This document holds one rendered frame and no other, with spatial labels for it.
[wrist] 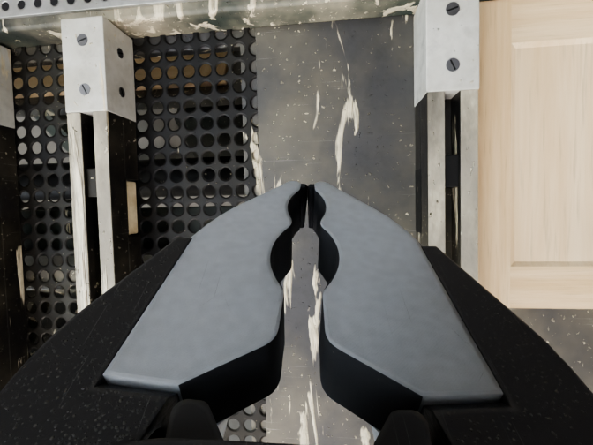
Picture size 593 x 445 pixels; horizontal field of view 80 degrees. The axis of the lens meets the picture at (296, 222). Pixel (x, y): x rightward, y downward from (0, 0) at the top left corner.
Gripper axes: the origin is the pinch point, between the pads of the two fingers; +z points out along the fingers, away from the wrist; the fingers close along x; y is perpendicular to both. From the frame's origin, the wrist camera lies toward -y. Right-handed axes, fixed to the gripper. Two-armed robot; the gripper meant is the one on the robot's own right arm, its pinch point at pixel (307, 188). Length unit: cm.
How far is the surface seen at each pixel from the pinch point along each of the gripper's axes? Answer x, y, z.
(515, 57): 26.6, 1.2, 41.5
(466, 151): 18.8, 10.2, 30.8
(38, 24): -39, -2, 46
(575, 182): 35, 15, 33
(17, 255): -46, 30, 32
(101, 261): -28.3, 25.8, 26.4
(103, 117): -27.9, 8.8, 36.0
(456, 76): 17.2, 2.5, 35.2
